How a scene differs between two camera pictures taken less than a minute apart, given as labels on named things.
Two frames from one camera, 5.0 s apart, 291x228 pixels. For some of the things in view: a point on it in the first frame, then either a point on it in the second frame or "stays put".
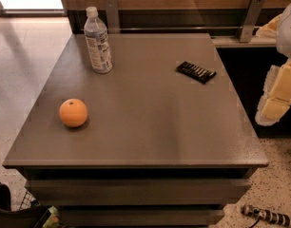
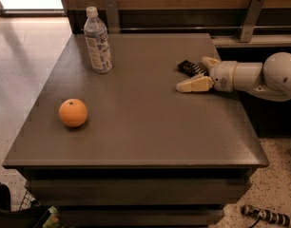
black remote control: x=194 y=72 stays put
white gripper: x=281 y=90 -> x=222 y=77
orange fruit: x=73 y=112 stays put
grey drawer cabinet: x=157 y=149 stays put
